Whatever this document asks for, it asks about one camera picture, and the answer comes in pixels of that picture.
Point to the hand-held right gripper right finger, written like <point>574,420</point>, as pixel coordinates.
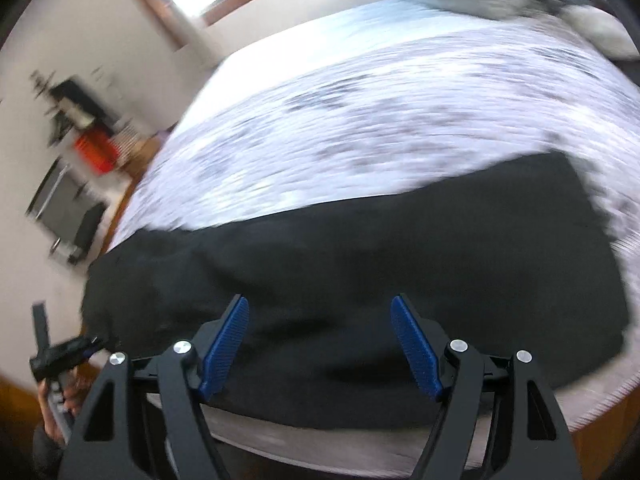
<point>415,350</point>

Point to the floral quilted bedspread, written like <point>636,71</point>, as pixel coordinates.
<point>400,110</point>

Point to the red bag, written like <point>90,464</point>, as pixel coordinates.
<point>95,152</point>

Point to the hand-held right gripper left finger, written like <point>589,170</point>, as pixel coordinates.
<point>225,347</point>

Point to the beige curtain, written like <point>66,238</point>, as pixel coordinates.
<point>192,30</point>

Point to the black pants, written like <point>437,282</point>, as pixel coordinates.
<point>350,260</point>

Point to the cardboard box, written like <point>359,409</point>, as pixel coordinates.
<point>135,147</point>

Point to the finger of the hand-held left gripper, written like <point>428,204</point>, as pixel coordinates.
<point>95,346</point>
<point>41,325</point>

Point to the person's left hand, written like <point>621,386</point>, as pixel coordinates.
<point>77,385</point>

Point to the person's left forearm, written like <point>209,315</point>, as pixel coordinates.
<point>45,457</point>

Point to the light blue bed sheet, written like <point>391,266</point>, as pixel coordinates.
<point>310,40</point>

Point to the black metal frame chair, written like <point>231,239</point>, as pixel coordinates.
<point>75,215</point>

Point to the clothes rack with garments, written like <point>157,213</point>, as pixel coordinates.
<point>75,100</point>

